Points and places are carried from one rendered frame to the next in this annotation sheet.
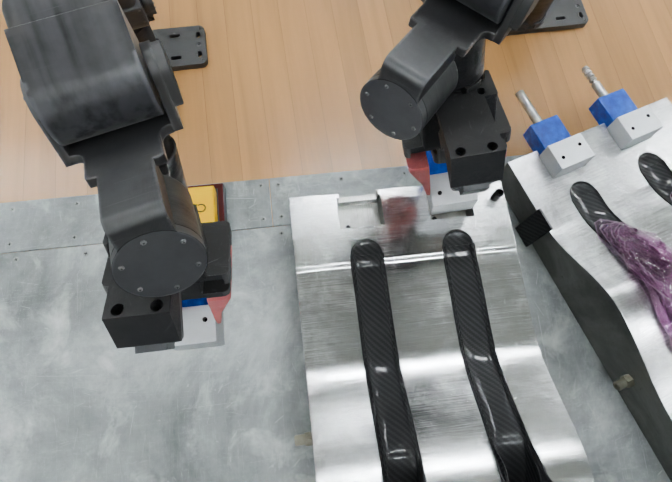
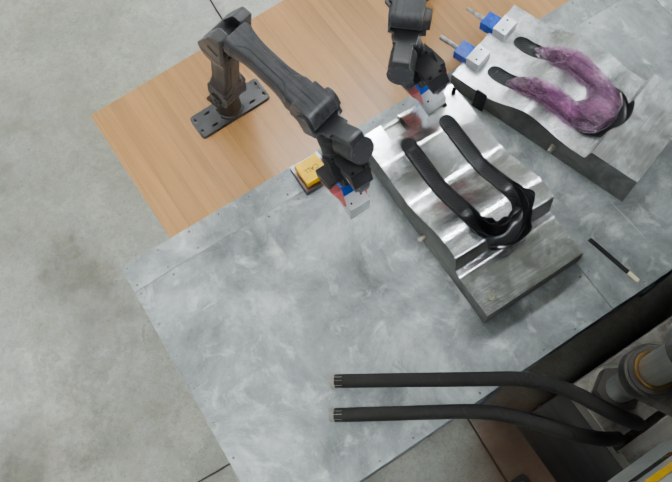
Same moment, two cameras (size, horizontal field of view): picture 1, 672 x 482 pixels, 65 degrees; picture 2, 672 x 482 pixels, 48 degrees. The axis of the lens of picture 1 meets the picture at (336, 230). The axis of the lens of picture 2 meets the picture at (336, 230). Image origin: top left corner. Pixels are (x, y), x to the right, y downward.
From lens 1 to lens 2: 1.17 m
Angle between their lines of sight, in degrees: 4
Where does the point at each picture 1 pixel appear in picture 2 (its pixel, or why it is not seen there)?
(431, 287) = (444, 145)
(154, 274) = (361, 154)
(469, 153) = (433, 77)
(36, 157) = (212, 185)
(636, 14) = not seen: outside the picture
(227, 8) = not seen: hidden behind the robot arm
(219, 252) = not seen: hidden behind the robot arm
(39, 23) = (299, 97)
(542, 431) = (516, 175)
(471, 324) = (470, 153)
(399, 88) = (401, 67)
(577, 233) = (500, 92)
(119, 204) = (347, 135)
